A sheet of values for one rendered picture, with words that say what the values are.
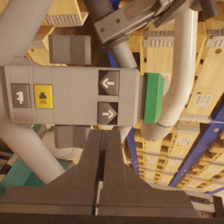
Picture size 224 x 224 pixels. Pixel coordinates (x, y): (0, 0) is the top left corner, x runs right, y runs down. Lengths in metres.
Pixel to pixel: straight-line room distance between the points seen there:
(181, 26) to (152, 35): 0.58
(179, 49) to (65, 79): 0.33
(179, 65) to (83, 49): 0.31
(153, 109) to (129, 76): 0.07
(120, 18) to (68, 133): 0.19
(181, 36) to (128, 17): 0.26
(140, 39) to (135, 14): 0.83
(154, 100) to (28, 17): 0.22
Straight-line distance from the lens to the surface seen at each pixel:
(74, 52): 0.26
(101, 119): 0.26
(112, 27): 0.25
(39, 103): 0.27
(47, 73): 0.26
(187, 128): 1.86
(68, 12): 1.09
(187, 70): 0.50
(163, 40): 1.06
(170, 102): 0.54
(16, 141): 0.33
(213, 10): 0.26
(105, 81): 0.24
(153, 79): 0.26
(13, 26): 0.30
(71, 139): 0.29
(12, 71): 0.29
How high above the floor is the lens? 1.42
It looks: 15 degrees down
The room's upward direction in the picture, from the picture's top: 96 degrees clockwise
